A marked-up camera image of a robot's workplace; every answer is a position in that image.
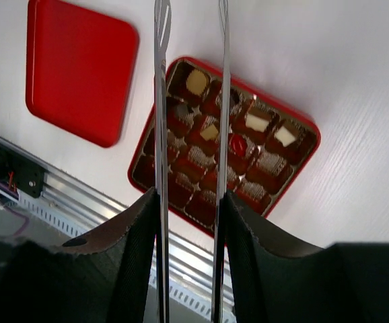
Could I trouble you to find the red chocolate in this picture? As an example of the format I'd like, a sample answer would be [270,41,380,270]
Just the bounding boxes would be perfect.
[229,133,248,158]

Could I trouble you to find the metal tongs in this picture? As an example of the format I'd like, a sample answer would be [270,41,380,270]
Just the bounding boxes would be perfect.
[153,1,231,322]

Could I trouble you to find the red chocolate box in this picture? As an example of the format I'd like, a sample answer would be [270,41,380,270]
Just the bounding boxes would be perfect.
[127,56,322,236]

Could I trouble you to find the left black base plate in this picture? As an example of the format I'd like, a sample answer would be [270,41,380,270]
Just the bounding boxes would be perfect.
[0,144,45,198]

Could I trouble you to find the white square chocolate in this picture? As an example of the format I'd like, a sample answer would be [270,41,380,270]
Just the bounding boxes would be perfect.
[245,114,270,133]
[274,126,298,147]

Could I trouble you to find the round yellow chocolate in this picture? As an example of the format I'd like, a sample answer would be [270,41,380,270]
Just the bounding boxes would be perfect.
[186,69,209,96]

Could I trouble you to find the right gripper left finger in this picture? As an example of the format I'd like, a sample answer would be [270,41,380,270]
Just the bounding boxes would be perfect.
[0,189,157,322]

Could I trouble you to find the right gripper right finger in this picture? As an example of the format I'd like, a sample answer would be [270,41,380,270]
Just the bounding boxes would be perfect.
[225,192,389,322]

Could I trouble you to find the aluminium rail front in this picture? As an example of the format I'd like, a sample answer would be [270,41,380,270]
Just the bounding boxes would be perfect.
[0,137,213,291]

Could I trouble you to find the beige small chocolate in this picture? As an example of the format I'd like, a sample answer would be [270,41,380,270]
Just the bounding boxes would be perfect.
[200,124,219,141]

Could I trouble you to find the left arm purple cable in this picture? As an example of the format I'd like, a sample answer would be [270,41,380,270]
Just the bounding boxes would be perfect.
[0,188,30,237]

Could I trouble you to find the slotted cable duct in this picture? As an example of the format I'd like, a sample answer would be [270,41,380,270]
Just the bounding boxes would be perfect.
[0,183,238,323]

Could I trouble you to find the red tin lid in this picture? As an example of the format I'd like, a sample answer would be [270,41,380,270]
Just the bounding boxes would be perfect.
[26,1,139,148]

